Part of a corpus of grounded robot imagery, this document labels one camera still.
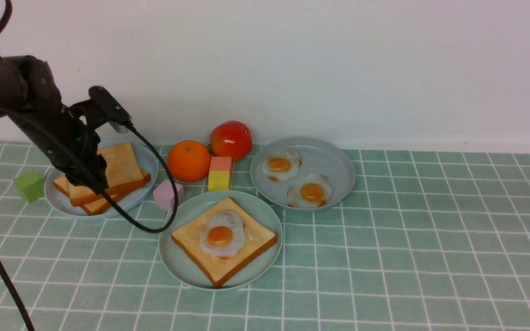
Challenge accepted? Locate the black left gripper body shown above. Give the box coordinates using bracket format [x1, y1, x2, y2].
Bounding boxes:
[23, 103, 109, 194]

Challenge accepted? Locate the fried egg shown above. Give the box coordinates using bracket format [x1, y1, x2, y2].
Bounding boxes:
[199, 210, 246, 259]
[287, 174, 333, 209]
[262, 148, 302, 182]

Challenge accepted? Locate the toast slice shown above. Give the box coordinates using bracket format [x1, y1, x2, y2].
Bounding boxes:
[53, 169, 151, 216]
[171, 197, 278, 289]
[68, 141, 145, 206]

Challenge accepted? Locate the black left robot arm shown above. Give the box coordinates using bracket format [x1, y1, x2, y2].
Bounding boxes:
[0, 55, 109, 193]

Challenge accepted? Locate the green cube block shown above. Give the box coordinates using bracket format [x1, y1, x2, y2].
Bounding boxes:
[13, 170, 45, 203]

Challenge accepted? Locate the light blue bread plate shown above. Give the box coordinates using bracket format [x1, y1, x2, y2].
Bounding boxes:
[44, 140, 158, 219]

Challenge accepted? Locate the pink cube block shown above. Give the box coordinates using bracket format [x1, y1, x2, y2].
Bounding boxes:
[153, 179, 184, 212]

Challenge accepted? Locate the orange fruit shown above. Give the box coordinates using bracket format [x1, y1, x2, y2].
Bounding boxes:
[166, 140, 212, 182]

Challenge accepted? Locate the green checkered tablecloth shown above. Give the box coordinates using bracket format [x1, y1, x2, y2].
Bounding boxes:
[0, 142, 530, 331]

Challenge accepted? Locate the pink and yellow block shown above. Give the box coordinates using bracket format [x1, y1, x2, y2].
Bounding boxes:
[207, 156, 233, 191]

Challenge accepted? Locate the red tomato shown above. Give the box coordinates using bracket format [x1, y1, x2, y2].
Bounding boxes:
[209, 121, 253, 163]

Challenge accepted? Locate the green centre plate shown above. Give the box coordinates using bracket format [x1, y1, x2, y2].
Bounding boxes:
[159, 190, 283, 290]

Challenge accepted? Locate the grey egg plate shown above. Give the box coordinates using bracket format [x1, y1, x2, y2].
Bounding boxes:
[250, 137, 355, 211]

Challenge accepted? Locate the black camera cable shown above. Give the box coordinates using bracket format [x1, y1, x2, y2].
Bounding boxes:
[0, 103, 179, 234]

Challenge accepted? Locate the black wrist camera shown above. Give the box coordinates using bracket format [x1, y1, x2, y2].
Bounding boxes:
[87, 86, 134, 134]

